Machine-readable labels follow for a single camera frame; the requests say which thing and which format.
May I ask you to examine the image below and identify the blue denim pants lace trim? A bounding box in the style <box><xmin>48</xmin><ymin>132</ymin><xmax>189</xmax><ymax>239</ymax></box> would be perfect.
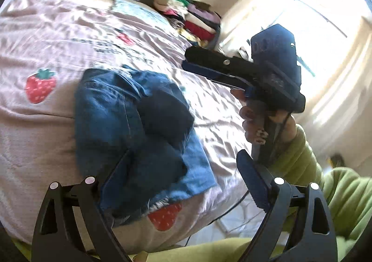
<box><xmin>75</xmin><ymin>68</ymin><xmax>216</xmax><ymax>227</ymax></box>

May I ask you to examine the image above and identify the right hand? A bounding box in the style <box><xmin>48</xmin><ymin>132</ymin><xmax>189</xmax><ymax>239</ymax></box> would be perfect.
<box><xmin>231</xmin><ymin>88</ymin><xmax>298</xmax><ymax>146</ymax></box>

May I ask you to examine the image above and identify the stack of folded clothes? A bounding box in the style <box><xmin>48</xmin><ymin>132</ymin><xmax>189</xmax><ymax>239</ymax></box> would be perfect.
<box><xmin>153</xmin><ymin>0</ymin><xmax>221</xmax><ymax>50</ymax></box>

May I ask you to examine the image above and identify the green fleece right sleeve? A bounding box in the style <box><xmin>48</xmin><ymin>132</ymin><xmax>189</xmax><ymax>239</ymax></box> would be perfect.
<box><xmin>269</xmin><ymin>125</ymin><xmax>371</xmax><ymax>261</ymax></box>

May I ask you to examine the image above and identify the light blue towel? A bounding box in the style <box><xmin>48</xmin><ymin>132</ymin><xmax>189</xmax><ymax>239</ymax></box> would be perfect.
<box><xmin>112</xmin><ymin>0</ymin><xmax>168</xmax><ymax>24</ymax></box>

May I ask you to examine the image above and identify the lilac strawberry print duvet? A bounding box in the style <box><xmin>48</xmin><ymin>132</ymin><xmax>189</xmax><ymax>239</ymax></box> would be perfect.
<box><xmin>1</xmin><ymin>0</ymin><xmax>252</xmax><ymax>253</ymax></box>

